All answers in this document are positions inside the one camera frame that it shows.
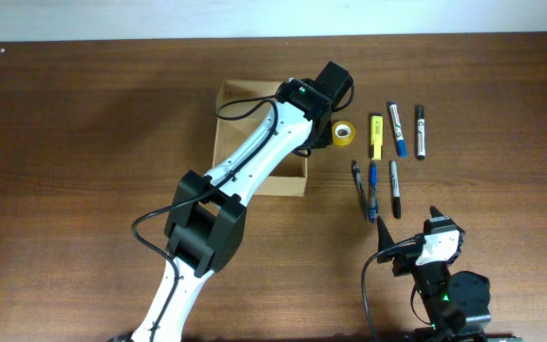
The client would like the yellow tape roll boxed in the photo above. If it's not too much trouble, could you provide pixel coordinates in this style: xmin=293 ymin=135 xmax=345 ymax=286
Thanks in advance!
xmin=331 ymin=121 xmax=356 ymax=146

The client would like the yellow highlighter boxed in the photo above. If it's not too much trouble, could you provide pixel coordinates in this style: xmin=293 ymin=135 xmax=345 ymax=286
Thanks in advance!
xmin=370 ymin=114 xmax=384 ymax=161

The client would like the blue whiteboard marker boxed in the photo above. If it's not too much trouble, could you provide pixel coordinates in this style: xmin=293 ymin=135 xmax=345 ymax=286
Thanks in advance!
xmin=387 ymin=102 xmax=407 ymax=158

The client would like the cardboard box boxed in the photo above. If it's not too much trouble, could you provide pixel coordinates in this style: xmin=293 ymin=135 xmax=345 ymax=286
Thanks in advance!
xmin=211 ymin=78 xmax=309 ymax=198

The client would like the black whiteboard marker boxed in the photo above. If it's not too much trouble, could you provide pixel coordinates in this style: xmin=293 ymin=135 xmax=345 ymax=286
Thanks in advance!
xmin=415 ymin=104 xmax=425 ymax=161

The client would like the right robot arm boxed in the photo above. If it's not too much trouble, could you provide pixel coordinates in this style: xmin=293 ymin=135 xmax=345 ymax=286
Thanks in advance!
xmin=376 ymin=206 xmax=491 ymax=342

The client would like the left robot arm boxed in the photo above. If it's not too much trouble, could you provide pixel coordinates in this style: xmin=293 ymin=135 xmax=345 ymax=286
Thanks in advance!
xmin=119 ymin=62 xmax=355 ymax=342

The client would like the blue ballpoint pen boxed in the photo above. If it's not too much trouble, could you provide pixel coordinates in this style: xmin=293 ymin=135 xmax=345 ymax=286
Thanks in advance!
xmin=368 ymin=161 xmax=379 ymax=222

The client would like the black permanent marker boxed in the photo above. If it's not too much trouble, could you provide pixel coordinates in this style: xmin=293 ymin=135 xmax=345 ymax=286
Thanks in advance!
xmin=390 ymin=161 xmax=402 ymax=219

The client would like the black clear ballpoint pen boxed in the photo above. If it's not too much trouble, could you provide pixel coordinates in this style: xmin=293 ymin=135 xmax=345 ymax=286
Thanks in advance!
xmin=351 ymin=160 xmax=369 ymax=221

